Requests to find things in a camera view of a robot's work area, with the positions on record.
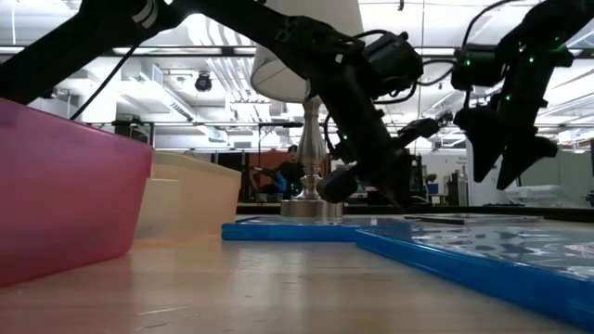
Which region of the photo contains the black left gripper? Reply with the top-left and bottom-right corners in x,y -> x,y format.
317,32 -> 441,212

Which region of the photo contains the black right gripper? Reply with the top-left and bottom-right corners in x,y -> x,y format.
452,27 -> 575,191

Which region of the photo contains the clear black-tray CD jewel case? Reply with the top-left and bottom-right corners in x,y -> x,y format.
402,213 -> 545,227

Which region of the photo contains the small blue disc case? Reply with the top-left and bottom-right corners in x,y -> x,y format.
221,215 -> 405,243

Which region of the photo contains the large blue disc case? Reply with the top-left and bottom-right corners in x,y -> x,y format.
355,224 -> 594,331

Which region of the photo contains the white pillar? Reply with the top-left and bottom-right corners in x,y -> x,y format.
465,138 -> 510,206

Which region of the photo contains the white plastic-covered table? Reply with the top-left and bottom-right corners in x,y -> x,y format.
504,184 -> 594,209

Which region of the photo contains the green partition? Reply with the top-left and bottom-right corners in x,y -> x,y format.
513,150 -> 594,189

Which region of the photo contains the silver table lamp white shade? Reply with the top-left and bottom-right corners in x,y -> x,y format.
250,0 -> 366,219

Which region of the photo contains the person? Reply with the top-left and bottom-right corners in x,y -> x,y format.
271,144 -> 306,199

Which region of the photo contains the cream plastic bin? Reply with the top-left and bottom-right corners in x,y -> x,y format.
134,150 -> 242,242

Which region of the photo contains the pink translucent plastic bin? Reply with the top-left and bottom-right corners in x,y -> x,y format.
0,97 -> 154,288

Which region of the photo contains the black aluminium table frame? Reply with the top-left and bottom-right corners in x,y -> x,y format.
234,202 -> 594,223

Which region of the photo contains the black ceiling camera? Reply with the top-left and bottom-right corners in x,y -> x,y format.
194,71 -> 213,93

